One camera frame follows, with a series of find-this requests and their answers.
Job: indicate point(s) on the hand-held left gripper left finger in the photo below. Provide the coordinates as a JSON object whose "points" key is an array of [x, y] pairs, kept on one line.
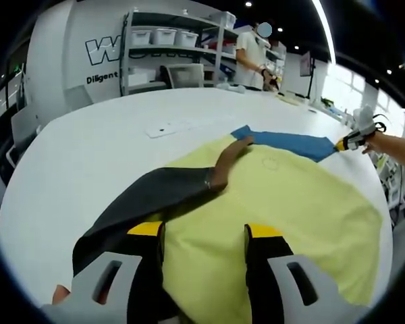
{"points": [[101, 283]]}

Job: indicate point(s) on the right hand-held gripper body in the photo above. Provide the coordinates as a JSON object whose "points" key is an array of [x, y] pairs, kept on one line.
{"points": [[366, 119]]}

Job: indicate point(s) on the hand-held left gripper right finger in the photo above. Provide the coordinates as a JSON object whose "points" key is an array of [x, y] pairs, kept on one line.
{"points": [[280, 276]]}

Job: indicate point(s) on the yellow black blue garment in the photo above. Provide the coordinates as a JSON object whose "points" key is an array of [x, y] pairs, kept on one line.
{"points": [[273, 189]]}

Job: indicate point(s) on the person's right hand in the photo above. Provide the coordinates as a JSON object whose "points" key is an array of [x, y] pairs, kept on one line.
{"points": [[378, 141]]}

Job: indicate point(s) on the person's left hand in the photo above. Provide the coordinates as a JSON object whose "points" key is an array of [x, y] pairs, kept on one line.
{"points": [[61, 294]]}

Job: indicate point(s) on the white cloth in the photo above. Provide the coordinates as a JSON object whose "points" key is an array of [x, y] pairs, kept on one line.
{"points": [[231, 87]]}

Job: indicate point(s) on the white table socket panel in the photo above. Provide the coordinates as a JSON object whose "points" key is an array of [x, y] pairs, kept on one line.
{"points": [[185, 126]]}

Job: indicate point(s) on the white mesh chair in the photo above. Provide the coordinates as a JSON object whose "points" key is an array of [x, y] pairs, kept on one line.
{"points": [[185, 77]]}

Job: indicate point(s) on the grey chair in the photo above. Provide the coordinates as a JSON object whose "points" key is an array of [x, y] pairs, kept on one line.
{"points": [[78, 98]]}

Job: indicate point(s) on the white storage bin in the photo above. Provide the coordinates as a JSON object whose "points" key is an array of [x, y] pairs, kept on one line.
{"points": [[164, 36], [141, 37], [187, 38]]}

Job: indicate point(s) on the grey metal shelf rack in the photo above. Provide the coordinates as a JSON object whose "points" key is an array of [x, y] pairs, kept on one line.
{"points": [[175, 54]]}

